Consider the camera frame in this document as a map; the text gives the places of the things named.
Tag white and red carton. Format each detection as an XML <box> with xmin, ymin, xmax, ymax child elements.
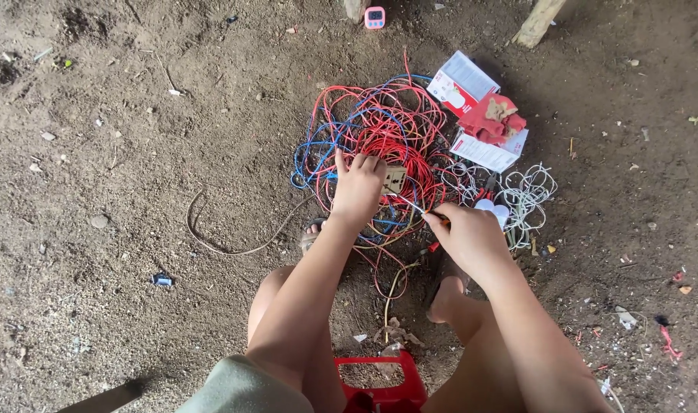
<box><xmin>426</xmin><ymin>50</ymin><xmax>501</xmax><ymax>118</ymax></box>

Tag tan cord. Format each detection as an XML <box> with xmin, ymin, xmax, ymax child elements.
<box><xmin>186</xmin><ymin>189</ymin><xmax>318</xmax><ymax>257</ymax></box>

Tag white light bulb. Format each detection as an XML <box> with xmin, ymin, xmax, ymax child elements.
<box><xmin>474</xmin><ymin>198</ymin><xmax>510</xmax><ymax>230</ymax></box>

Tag wooden post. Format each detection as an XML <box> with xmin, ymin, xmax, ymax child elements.
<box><xmin>343</xmin><ymin>0</ymin><xmax>371</xmax><ymax>25</ymax></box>
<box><xmin>511</xmin><ymin>0</ymin><xmax>568</xmax><ymax>49</ymax></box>

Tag red handled pliers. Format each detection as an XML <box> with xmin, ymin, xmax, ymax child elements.
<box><xmin>426</xmin><ymin>172</ymin><xmax>499</xmax><ymax>254</ymax></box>

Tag red cloth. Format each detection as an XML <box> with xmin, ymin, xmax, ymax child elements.
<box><xmin>457</xmin><ymin>93</ymin><xmax>527</xmax><ymax>145</ymax></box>

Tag person's right hand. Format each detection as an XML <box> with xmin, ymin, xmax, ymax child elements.
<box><xmin>422</xmin><ymin>202</ymin><xmax>509</xmax><ymax>280</ymax></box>

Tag person's green shorts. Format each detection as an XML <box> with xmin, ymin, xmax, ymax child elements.
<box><xmin>176</xmin><ymin>354</ymin><xmax>315</xmax><ymax>413</ymax></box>

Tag person's left hand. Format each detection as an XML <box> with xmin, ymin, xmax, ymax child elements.
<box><xmin>329</xmin><ymin>148</ymin><xmax>388</xmax><ymax>226</ymax></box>

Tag person's right leg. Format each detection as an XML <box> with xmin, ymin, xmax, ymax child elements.
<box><xmin>420</xmin><ymin>275</ymin><xmax>527</xmax><ymax>413</ymax></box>

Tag red plastic stool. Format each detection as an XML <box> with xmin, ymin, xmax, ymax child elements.
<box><xmin>334</xmin><ymin>350</ymin><xmax>429</xmax><ymax>413</ymax></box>

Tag beige electrical socket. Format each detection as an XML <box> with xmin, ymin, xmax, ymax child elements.
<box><xmin>382</xmin><ymin>166</ymin><xmax>408</xmax><ymax>193</ymax></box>

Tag tangle of blue wire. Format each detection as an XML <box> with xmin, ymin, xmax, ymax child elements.
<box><xmin>290</xmin><ymin>73</ymin><xmax>436</xmax><ymax>242</ymax></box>

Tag tangle of white wire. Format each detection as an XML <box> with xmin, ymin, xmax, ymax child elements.
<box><xmin>441</xmin><ymin>162</ymin><xmax>558</xmax><ymax>251</ymax></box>

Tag orange handled screwdriver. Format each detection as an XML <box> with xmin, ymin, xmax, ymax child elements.
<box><xmin>383</xmin><ymin>186</ymin><xmax>450</xmax><ymax>226</ymax></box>

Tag yellow wire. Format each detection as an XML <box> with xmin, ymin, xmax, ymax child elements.
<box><xmin>383</xmin><ymin>261</ymin><xmax>421</xmax><ymax>344</ymax></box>

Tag person's left leg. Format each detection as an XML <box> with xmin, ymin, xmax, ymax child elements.
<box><xmin>247</xmin><ymin>265</ymin><xmax>350</xmax><ymax>413</ymax></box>

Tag grey sandal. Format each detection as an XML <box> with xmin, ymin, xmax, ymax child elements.
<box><xmin>300</xmin><ymin>217</ymin><xmax>328</xmax><ymax>256</ymax></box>

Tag person's leg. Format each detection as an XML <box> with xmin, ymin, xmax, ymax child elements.
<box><xmin>420</xmin><ymin>275</ymin><xmax>527</xmax><ymax>413</ymax></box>
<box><xmin>247</xmin><ymin>265</ymin><xmax>350</xmax><ymax>413</ymax></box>

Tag tangle of red wire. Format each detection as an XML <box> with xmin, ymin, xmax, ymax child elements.
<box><xmin>306</xmin><ymin>49</ymin><xmax>470</xmax><ymax>299</ymax></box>

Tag white carton with red edge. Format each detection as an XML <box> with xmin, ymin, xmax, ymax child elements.
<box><xmin>449</xmin><ymin>127</ymin><xmax>529</xmax><ymax>174</ymax></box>

